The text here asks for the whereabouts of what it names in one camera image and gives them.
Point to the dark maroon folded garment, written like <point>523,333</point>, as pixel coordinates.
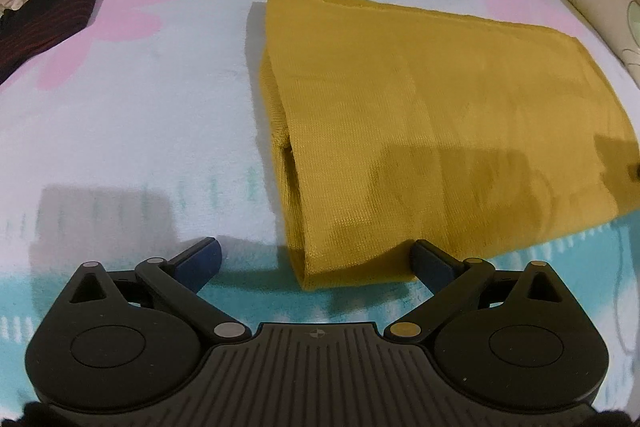
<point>39,25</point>

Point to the mustard yellow knit garment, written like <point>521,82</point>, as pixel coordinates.
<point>390,124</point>

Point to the floral pastel bed blanket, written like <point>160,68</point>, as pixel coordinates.
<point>146,132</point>

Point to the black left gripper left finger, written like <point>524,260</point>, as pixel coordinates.
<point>174,285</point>

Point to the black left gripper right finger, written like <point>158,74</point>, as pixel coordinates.
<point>455,285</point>

